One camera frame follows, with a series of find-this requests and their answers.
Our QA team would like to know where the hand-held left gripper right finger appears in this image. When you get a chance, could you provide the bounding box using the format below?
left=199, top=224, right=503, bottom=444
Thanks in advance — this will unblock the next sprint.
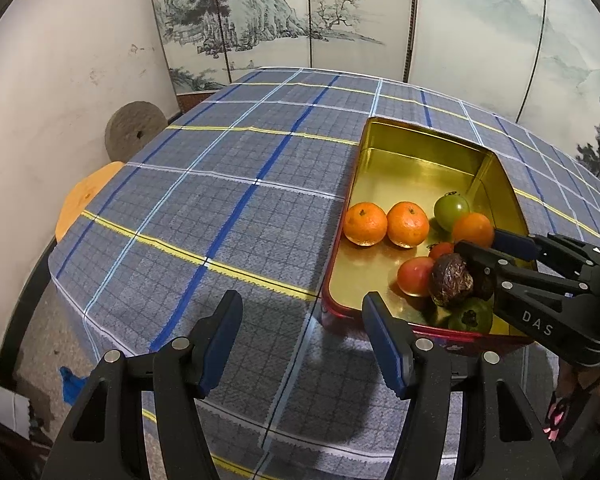
left=361, top=291, right=563, bottom=480

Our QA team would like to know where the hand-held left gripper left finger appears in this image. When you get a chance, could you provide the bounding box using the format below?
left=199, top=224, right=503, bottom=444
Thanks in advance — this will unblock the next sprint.
left=40, top=290, right=244, bottom=480

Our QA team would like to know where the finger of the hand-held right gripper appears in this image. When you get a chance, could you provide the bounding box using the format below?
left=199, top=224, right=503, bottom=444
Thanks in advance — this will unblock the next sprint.
left=493, top=228, right=600, bottom=273
left=454, top=240, right=600, bottom=307

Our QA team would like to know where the dark passion fruit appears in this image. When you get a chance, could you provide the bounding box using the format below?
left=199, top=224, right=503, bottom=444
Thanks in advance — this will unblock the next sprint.
left=472, top=272, right=496, bottom=302
left=428, top=253, right=476, bottom=308

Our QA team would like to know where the large orange mandarin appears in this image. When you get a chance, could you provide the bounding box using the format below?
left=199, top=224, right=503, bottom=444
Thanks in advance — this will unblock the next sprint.
left=386, top=201, right=430, bottom=249

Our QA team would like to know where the red and gold tin box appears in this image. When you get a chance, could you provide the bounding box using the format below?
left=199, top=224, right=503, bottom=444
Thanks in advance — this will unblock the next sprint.
left=321, top=116, right=536, bottom=346

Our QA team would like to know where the pink and black slipper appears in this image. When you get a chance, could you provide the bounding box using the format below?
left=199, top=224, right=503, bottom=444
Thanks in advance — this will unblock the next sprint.
left=544, top=394, right=570, bottom=436

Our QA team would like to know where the blue cloth scrap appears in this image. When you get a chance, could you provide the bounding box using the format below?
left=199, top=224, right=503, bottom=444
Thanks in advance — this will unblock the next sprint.
left=59, top=366, right=87, bottom=406

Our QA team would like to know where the blue plaid tablecloth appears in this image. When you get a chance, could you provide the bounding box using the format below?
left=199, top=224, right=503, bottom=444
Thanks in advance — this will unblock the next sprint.
left=47, top=66, right=600, bottom=480

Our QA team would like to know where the black curved metal bar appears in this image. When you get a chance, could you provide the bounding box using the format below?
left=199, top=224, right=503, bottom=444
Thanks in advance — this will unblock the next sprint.
left=0, top=245, right=56, bottom=381

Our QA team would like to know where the orange round stool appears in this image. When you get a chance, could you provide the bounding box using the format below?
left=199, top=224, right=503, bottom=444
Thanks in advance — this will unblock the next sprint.
left=55, top=161, right=127, bottom=242

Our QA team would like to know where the white cardboard piece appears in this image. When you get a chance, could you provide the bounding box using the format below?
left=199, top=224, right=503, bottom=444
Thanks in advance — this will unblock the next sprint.
left=0, top=375, right=33, bottom=436

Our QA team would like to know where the landscape painted folding screen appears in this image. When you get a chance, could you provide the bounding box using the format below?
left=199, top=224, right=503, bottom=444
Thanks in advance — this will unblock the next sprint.
left=145, top=0, right=600, bottom=181

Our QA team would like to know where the round stone disc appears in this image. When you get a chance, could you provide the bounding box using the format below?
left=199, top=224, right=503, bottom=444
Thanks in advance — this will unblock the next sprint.
left=105, top=101, right=167, bottom=163

